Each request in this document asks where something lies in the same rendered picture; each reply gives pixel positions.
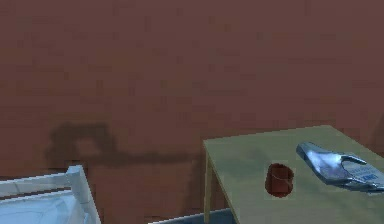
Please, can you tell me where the brown cup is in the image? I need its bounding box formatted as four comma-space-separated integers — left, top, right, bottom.
264, 162, 296, 199

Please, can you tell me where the silver blue cloth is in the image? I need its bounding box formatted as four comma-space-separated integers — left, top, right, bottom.
295, 141, 384, 194

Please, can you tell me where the olive green table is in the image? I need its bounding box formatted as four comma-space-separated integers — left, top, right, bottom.
202, 124, 384, 224

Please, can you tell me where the white bed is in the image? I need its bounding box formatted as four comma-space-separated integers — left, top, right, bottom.
0, 164, 102, 224

